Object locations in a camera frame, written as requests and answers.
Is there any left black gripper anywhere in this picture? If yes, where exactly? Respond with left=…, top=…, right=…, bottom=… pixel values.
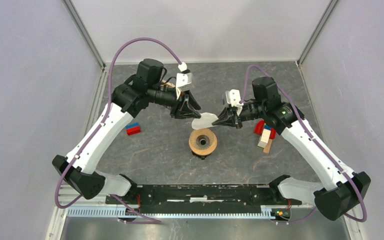
left=148, top=84, right=201, bottom=121

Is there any white paper coffee filter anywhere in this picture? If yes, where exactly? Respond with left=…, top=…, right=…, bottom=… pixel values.
left=191, top=112, right=219, bottom=130

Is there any clear glass dripper cone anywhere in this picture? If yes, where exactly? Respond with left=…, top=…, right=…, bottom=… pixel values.
left=191, top=128, right=215, bottom=150

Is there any dark glass carafe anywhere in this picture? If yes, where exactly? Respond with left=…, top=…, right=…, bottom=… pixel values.
left=192, top=152, right=211, bottom=160

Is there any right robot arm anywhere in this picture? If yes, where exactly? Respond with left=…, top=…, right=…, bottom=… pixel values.
left=212, top=77, right=371, bottom=223

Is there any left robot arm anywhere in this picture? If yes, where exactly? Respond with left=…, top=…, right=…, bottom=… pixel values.
left=52, top=58, right=201, bottom=204

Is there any orange coffee filter box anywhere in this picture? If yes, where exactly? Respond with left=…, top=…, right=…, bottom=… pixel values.
left=159, top=82, right=176, bottom=91

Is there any red curved toy block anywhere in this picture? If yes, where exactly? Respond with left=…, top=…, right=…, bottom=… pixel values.
left=254, top=120, right=277, bottom=140

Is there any brown flat wooden block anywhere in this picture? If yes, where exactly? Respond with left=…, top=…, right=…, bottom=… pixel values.
left=263, top=139, right=273, bottom=154

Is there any red blue toy brick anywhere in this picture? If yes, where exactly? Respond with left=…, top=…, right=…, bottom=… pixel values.
left=125, top=122, right=142, bottom=136

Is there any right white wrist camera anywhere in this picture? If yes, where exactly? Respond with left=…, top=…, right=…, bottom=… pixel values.
left=222, top=89, right=243, bottom=108

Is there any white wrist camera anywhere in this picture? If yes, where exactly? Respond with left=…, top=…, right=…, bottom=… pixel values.
left=175, top=62, right=193, bottom=99
left=222, top=89, right=243, bottom=108

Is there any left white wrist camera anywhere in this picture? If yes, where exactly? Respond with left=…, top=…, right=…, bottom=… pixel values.
left=175, top=62, right=193, bottom=99

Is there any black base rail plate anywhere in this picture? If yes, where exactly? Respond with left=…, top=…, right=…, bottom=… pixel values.
left=121, top=184, right=302, bottom=214

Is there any white slotted cable duct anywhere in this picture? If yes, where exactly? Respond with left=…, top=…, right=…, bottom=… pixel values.
left=66, top=205, right=290, bottom=220

